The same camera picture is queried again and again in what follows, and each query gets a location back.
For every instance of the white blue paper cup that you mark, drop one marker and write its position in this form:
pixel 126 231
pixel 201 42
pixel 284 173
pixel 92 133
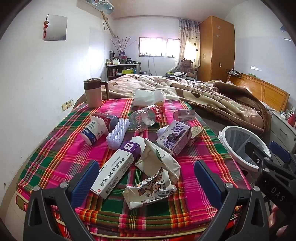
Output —
pixel 92 131

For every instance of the brown teddy bear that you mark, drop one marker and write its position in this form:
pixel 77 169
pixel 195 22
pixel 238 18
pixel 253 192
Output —
pixel 186 66

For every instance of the white tissue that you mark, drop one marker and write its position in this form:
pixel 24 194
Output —
pixel 161 132

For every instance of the wooden bed headboard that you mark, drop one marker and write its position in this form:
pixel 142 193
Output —
pixel 266 92

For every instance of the printed paper wrapper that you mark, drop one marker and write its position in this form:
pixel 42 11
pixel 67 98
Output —
pixel 148 192

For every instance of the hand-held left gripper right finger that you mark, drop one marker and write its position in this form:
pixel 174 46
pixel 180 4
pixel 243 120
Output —
pixel 208 183

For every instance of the white purple medicine box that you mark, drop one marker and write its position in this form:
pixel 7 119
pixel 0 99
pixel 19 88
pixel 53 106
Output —
pixel 113 171

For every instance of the headboard power strip shelf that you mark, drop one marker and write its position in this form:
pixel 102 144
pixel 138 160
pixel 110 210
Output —
pixel 233 73

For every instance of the small brown patterned box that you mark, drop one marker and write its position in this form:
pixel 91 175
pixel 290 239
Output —
pixel 196 134

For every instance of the covered wall air conditioner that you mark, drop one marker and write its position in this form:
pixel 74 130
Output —
pixel 101 5

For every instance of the white tissue pack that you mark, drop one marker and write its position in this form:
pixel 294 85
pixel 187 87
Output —
pixel 145 97

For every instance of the grey wall panel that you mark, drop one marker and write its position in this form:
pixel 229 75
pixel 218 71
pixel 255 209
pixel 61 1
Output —
pixel 56 27

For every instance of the dark cluttered shelf unit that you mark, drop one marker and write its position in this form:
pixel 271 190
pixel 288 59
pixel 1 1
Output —
pixel 112 71

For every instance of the person's right hand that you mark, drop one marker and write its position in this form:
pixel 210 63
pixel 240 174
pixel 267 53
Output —
pixel 275 215

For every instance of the barred window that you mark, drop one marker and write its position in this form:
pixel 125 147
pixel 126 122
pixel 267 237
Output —
pixel 157 46

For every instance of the purple drink carton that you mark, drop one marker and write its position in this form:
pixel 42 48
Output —
pixel 171 136

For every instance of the red jar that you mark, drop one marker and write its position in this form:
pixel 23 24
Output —
pixel 292 119

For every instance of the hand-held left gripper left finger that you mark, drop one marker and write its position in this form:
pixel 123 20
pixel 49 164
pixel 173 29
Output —
pixel 85 183

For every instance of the cream paper bag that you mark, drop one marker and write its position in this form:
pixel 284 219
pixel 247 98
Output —
pixel 159 162

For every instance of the pink mug brown lid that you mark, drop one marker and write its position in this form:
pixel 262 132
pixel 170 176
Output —
pixel 93 97

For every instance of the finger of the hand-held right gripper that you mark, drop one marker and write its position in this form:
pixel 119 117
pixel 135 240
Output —
pixel 256 154
pixel 279 151

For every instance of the vase of bare branches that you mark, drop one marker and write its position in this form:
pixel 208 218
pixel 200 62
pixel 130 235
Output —
pixel 121 48

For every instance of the brown cream blanket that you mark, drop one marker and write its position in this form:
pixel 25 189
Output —
pixel 208 99

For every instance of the dark red drink can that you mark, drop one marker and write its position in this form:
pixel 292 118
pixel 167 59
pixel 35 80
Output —
pixel 108 120

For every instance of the grey drawer nightstand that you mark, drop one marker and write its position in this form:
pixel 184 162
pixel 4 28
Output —
pixel 279 129

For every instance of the clear plastic bottle red label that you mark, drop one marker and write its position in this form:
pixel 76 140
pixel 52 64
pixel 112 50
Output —
pixel 148 115

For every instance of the pink green plaid cloth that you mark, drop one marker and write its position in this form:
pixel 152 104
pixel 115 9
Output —
pixel 57 157

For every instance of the red hanging ornament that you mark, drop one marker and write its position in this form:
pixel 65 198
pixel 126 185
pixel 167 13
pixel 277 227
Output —
pixel 46 25

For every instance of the white round waste bin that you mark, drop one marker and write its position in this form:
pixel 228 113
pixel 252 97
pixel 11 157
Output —
pixel 235 142

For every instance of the mauve bed sheet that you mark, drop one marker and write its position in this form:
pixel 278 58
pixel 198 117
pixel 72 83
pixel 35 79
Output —
pixel 215 122

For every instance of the wooden wardrobe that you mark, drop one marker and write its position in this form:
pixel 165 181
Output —
pixel 215 51

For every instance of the air conditioner pipe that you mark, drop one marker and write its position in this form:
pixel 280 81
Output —
pixel 108 25

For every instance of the patterned curtain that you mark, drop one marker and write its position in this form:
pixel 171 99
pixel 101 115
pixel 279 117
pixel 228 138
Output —
pixel 188 41

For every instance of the small clear white box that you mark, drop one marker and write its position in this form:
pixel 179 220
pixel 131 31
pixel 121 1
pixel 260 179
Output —
pixel 183 115

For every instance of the wall socket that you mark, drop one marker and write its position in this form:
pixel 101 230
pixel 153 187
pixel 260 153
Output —
pixel 67 104

